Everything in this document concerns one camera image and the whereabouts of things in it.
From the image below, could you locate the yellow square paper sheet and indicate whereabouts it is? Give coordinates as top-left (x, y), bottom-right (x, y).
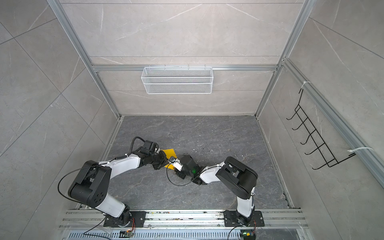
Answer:
top-left (159, 149), bottom-right (178, 170)

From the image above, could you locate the left green circuit board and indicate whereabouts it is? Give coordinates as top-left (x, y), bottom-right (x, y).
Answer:
top-left (119, 230), bottom-right (135, 238)

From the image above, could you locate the right green circuit board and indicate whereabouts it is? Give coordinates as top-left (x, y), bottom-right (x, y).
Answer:
top-left (240, 230), bottom-right (257, 240)

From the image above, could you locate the aluminium front rail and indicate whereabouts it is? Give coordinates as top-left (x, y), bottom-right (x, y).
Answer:
top-left (59, 209), bottom-right (309, 230)

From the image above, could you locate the aluminium corner frame post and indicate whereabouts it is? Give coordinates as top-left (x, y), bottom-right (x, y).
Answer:
top-left (47, 0), bottom-right (121, 120)

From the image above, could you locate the black wire hook rack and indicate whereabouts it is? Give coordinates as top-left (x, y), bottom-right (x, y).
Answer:
top-left (286, 89), bottom-right (356, 171)

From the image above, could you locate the green circuit board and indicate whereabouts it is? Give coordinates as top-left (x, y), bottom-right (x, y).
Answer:
top-left (119, 230), bottom-right (135, 238)
top-left (240, 230), bottom-right (257, 240)

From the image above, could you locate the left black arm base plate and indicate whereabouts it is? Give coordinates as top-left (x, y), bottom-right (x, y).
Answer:
top-left (103, 211), bottom-right (147, 228)

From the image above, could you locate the white wire mesh basket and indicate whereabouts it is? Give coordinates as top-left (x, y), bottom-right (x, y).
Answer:
top-left (141, 67), bottom-right (214, 95)

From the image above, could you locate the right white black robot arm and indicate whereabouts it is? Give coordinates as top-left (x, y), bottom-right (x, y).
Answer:
top-left (170, 155), bottom-right (258, 225)

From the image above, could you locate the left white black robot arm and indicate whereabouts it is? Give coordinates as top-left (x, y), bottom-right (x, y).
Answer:
top-left (68, 141), bottom-right (169, 227)

